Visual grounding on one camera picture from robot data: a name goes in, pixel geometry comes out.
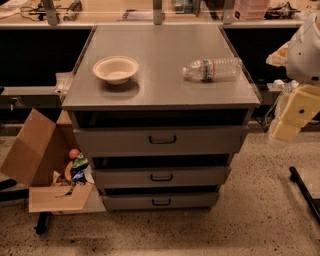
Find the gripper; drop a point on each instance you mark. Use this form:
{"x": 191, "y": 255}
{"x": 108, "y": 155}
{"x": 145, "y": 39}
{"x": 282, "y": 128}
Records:
{"x": 305, "y": 55}

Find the grey bottom drawer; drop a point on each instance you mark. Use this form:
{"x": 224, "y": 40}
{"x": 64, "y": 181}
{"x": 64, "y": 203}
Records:
{"x": 141, "y": 202}

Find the grey drawer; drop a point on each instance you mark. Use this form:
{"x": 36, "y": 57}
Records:
{"x": 141, "y": 202}
{"x": 122, "y": 142}
{"x": 160, "y": 177}

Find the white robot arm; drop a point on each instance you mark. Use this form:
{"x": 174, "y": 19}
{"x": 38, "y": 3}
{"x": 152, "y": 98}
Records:
{"x": 301, "y": 58}

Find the grey drawer cabinet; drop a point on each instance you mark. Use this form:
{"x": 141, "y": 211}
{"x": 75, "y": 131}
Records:
{"x": 158, "y": 95}

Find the grey middle drawer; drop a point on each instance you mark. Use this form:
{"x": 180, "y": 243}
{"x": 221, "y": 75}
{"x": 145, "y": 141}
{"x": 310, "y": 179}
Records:
{"x": 160, "y": 177}

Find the grey top drawer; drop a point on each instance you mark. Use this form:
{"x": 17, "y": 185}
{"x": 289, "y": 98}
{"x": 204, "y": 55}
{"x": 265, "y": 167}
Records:
{"x": 122, "y": 142}

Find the white power adapter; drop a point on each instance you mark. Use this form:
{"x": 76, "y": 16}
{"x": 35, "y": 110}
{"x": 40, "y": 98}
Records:
{"x": 278, "y": 83}

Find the clear plastic water bottle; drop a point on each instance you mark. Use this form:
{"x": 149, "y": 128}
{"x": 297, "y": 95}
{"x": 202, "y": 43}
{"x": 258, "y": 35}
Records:
{"x": 210, "y": 69}

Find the black floor bar right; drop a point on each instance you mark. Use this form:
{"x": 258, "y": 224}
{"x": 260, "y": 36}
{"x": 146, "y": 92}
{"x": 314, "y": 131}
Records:
{"x": 313, "y": 203}

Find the pink storage box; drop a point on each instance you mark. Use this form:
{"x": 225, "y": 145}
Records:
{"x": 250, "y": 9}

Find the beige paper bowl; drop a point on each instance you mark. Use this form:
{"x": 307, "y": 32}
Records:
{"x": 115, "y": 70}

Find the green blue snack bag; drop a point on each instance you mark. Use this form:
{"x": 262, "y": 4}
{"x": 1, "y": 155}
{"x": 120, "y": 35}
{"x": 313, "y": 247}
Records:
{"x": 78, "y": 167}

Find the orange ball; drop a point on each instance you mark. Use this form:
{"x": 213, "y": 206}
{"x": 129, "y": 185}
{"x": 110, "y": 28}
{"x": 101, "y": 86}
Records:
{"x": 73, "y": 153}

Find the black tool on bench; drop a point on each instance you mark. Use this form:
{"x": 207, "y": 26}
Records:
{"x": 73, "y": 11}

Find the brown cardboard box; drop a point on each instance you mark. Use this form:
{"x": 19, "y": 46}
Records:
{"x": 37, "y": 152}

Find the grey low side shelf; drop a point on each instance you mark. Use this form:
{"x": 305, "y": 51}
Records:
{"x": 37, "y": 96}

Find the black stand leg left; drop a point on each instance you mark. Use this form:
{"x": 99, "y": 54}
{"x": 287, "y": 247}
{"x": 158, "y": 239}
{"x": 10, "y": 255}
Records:
{"x": 41, "y": 226}

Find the grey metal post right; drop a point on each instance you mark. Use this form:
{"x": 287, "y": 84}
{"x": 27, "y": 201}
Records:
{"x": 227, "y": 15}

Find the grey metal post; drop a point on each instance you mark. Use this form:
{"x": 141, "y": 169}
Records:
{"x": 227, "y": 15}
{"x": 158, "y": 15}
{"x": 50, "y": 11}

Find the grey metal post middle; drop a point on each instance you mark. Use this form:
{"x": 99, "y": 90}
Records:
{"x": 158, "y": 15}

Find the grey metal post left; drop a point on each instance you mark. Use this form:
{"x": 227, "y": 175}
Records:
{"x": 50, "y": 11}

